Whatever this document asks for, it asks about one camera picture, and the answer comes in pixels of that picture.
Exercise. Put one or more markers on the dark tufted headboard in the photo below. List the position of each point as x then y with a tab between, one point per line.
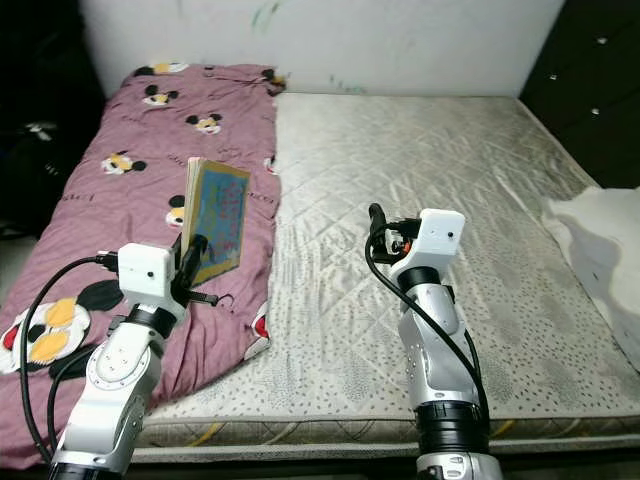
590	100

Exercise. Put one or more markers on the colourful children's book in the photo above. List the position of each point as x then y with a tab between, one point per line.
225	215

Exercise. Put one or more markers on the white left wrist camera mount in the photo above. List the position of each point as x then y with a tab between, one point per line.
148	280

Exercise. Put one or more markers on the pink Mickey Mouse blanket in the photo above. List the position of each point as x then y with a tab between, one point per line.
130	220

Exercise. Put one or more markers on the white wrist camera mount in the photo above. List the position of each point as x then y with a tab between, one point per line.
148	280
435	245

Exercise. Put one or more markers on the white quilted mattress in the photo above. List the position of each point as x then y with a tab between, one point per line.
410	140

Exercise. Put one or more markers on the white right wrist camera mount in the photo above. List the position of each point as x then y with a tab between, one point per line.
435	245

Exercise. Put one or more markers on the black bed frame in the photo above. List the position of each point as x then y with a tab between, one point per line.
310	470

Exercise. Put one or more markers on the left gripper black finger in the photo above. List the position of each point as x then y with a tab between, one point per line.
195	262

